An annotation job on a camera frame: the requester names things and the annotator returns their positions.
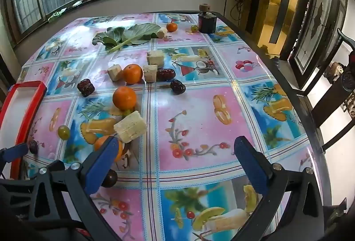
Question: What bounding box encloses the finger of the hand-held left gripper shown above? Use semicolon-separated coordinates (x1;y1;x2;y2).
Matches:
0;143;29;170

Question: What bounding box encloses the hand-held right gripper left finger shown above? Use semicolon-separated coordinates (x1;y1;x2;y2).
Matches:
28;136;123;241

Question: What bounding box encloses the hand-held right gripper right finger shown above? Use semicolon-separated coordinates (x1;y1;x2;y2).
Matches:
234;135;325;241

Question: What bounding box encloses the dark round plum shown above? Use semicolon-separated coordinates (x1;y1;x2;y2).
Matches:
101;169;118;188

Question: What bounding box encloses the large orange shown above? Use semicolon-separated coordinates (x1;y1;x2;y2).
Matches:
94;135;124;162
112;86;137;111
122;64;144;84

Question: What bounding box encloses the red-rimmed white tray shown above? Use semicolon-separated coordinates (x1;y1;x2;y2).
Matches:
0;81;47;189

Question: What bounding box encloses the red date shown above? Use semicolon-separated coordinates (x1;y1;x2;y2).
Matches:
77;79;95;97
170;79;186;95
157;69;176;81

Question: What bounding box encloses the dark wooden chair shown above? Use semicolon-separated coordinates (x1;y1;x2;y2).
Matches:
288;27;355;153

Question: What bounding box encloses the small green leaf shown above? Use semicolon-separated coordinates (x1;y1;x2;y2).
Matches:
92;27;125;46

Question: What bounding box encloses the large green leaf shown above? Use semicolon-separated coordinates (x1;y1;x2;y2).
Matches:
107;23;161;52

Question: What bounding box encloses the green cloth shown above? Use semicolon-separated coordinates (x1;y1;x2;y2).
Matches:
48;8;67;22

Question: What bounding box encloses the black jar with cork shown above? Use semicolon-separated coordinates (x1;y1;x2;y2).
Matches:
197;3;217;34

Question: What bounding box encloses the stained glass door panel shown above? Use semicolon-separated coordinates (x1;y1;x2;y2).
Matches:
288;0;350;89

